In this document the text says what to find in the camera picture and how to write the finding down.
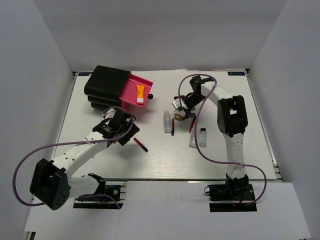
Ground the red lip gloss tube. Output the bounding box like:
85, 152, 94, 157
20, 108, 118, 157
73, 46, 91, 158
188, 119, 196, 133

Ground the red black lipstick pen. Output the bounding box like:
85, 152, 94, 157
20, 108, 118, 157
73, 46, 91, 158
133, 137, 149, 153

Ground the red black lip liner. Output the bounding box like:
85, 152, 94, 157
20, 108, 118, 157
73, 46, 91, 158
171, 118, 175, 136

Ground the pink top drawer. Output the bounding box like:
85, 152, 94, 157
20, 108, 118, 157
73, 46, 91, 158
119, 73, 153, 109

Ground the orange cream tube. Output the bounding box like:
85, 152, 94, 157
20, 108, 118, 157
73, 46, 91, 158
136, 84, 145, 105

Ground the black drawer organizer cabinet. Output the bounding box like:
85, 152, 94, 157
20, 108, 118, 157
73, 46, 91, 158
84, 65, 131, 110

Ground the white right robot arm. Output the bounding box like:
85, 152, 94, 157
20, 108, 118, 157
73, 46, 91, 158
172, 73, 249, 200

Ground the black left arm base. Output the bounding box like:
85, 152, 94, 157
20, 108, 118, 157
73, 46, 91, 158
73, 181, 127, 210

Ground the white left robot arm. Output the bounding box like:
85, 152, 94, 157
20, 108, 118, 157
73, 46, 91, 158
30, 108, 140, 210

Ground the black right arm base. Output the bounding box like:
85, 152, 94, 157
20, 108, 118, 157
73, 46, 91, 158
203, 184, 257, 213

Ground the clear bottle black cap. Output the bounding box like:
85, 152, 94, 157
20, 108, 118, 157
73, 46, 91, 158
199, 127, 207, 148

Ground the clear bottle blue label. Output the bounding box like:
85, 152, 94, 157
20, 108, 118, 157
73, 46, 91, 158
188, 128, 198, 148

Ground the clear plastic bottle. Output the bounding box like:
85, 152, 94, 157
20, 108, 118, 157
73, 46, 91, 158
163, 110, 172, 133

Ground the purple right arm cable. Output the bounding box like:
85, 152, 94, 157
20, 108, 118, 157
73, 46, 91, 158
176, 73, 267, 206

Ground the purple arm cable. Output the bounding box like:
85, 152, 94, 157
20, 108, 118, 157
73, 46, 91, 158
12, 106, 137, 210
176, 73, 267, 206

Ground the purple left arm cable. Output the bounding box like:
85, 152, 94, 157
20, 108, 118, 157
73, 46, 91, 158
12, 106, 137, 210

